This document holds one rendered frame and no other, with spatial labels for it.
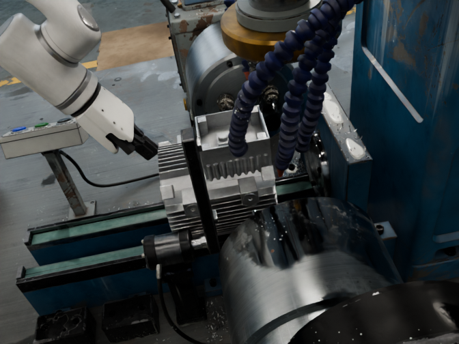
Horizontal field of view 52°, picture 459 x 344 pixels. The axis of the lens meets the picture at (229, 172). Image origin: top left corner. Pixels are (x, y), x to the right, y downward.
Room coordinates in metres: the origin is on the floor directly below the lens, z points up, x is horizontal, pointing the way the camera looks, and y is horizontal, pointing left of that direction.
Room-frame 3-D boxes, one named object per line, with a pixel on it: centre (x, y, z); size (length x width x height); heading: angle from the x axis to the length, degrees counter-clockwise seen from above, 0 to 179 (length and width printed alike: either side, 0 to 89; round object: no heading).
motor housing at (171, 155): (0.66, 0.02, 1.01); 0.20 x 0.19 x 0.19; 91
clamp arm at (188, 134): (0.52, 0.05, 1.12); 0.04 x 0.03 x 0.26; 92
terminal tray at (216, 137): (0.66, -0.02, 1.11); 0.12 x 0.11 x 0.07; 91
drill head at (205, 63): (1.02, -0.06, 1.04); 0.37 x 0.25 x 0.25; 2
